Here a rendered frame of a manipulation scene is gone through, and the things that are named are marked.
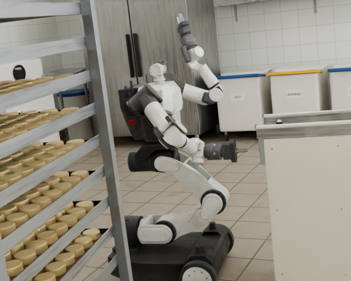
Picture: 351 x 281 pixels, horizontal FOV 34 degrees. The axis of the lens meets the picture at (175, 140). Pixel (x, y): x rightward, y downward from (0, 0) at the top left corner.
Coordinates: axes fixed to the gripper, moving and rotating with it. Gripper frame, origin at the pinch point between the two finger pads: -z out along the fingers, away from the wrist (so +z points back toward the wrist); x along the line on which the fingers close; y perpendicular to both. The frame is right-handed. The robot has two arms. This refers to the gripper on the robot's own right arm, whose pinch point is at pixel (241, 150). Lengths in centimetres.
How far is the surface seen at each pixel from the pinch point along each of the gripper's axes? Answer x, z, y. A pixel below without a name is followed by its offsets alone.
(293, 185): 15.9, -25.9, 12.1
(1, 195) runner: -39, 13, 188
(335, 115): -12, -47, -18
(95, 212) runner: -21, 14, 147
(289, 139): -7.0, -25.4, 11.8
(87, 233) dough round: -13, 20, 142
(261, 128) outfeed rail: -13.0, -12.3, 10.9
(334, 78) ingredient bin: 11, -41, -337
